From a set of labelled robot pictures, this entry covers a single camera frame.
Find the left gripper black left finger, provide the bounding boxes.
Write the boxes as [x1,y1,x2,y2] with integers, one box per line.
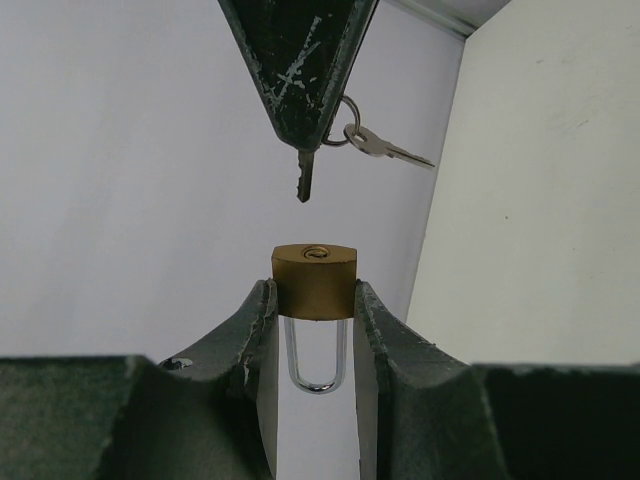
[1,280,278,479]

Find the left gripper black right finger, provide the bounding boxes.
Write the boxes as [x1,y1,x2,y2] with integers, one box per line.
[353,281,639,479]

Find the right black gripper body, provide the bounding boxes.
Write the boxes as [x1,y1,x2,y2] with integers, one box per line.
[219,0,378,150]

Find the silver key set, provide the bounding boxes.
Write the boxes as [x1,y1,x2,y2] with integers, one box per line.
[294,94,436,204]

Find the small brass padlock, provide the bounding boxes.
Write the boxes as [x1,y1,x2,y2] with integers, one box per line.
[271,243,357,395]

